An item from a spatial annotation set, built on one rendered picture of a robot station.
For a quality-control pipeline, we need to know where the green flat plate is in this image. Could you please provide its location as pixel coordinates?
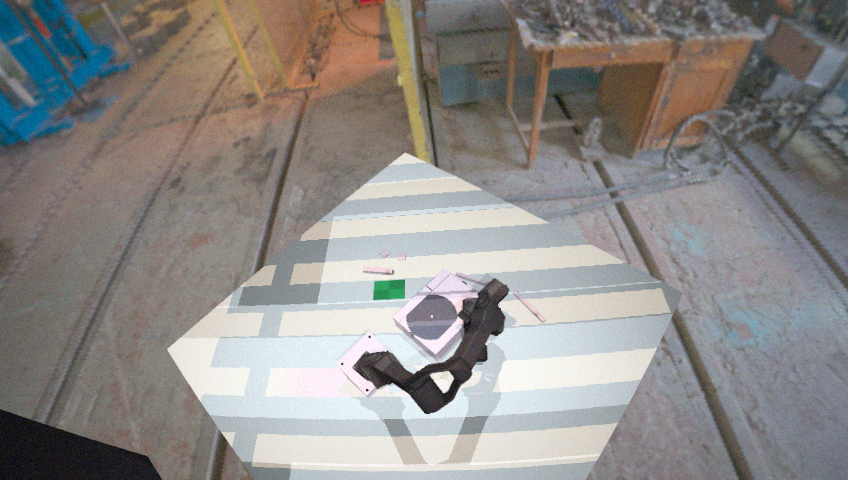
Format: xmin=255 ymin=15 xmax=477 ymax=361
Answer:
xmin=373 ymin=279 xmax=405 ymax=301

